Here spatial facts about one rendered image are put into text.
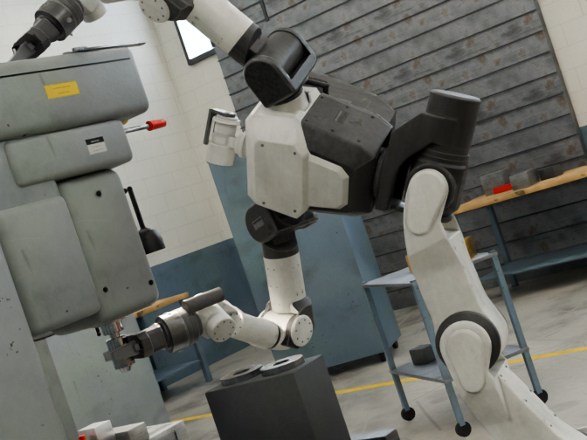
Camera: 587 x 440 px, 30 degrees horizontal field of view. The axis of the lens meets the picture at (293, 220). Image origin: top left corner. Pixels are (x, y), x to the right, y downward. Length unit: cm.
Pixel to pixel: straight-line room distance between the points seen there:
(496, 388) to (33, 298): 99
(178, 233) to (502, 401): 960
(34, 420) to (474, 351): 94
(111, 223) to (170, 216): 946
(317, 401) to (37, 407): 53
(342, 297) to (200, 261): 380
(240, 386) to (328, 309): 635
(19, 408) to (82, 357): 502
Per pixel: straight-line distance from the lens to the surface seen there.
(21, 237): 223
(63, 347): 695
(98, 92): 245
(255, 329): 263
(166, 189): 1192
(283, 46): 241
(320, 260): 844
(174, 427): 270
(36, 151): 231
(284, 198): 248
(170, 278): 1164
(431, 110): 240
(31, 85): 234
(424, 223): 238
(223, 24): 238
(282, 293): 270
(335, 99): 249
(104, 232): 239
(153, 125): 255
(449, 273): 242
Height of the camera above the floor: 144
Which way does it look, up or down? 1 degrees down
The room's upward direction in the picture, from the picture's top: 19 degrees counter-clockwise
